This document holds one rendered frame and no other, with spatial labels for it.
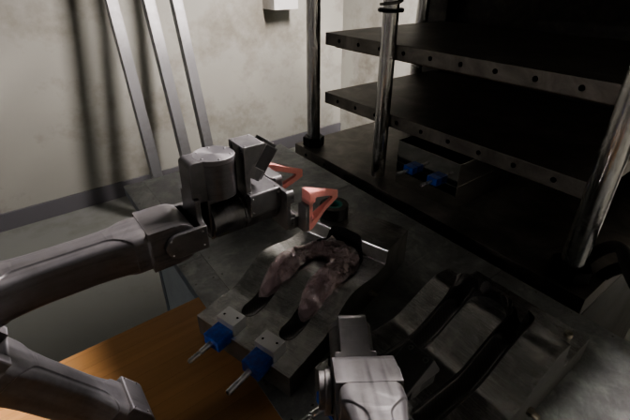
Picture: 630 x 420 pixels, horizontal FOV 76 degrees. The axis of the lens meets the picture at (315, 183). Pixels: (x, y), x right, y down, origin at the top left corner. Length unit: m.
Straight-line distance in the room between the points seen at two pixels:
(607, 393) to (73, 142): 3.02
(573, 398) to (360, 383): 0.62
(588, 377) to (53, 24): 2.98
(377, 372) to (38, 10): 2.84
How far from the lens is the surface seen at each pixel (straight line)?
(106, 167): 3.29
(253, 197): 0.58
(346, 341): 0.53
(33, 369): 0.62
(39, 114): 3.12
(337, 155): 1.82
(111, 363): 1.01
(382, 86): 1.51
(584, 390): 1.02
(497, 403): 0.82
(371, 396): 0.42
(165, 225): 0.55
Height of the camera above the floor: 1.52
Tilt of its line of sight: 28 degrees down
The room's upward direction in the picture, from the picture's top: straight up
